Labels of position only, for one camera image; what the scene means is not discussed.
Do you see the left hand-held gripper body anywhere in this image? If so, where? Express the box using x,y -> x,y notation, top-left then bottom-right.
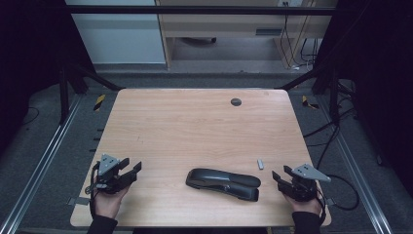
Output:
94,153 -> 137,195

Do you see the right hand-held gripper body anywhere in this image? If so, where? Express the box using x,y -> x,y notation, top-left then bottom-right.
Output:
278,163 -> 332,203

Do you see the black stapler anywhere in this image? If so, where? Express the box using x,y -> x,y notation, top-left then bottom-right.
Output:
185,168 -> 262,203

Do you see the person's right hand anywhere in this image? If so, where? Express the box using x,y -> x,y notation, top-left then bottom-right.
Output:
282,193 -> 322,215

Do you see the person's left hand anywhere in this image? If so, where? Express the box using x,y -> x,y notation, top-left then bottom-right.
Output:
94,187 -> 131,219

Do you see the yellow black tape strip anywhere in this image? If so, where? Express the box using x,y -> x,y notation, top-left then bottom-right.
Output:
301,95 -> 319,110
94,94 -> 106,112

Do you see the white cabinet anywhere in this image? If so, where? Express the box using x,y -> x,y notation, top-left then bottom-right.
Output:
64,0 -> 167,65

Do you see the black curtain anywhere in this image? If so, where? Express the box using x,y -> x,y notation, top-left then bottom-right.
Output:
0,0 -> 95,154
316,0 -> 413,198

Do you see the dark object under desk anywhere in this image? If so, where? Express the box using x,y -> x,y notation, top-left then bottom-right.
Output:
179,36 -> 217,46

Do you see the light wooden desk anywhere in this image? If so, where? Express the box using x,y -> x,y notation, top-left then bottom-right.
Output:
155,0 -> 337,70

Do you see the left hand-held gripper cable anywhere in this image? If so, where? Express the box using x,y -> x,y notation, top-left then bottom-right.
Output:
85,162 -> 100,218

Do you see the hand-held gripper cable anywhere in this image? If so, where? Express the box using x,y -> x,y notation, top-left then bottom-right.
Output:
316,174 -> 360,225
85,162 -> 100,218

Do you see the right hand-held gripper cable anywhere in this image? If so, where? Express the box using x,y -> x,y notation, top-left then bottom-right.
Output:
316,174 -> 360,225

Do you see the black floor cable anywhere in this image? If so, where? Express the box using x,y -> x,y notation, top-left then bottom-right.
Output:
303,106 -> 357,139

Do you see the aluminium floor rail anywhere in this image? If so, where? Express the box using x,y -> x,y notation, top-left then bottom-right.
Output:
316,94 -> 394,234
0,94 -> 84,234

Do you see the black metal frame stand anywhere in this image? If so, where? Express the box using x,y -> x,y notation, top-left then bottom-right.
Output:
57,62 -> 125,125
276,64 -> 342,124

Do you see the black hanging cable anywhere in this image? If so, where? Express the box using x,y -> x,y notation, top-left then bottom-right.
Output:
281,1 -> 298,69
300,38 -> 319,65

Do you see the black horizontal frame bar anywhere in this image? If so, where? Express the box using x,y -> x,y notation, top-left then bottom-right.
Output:
64,4 -> 337,16

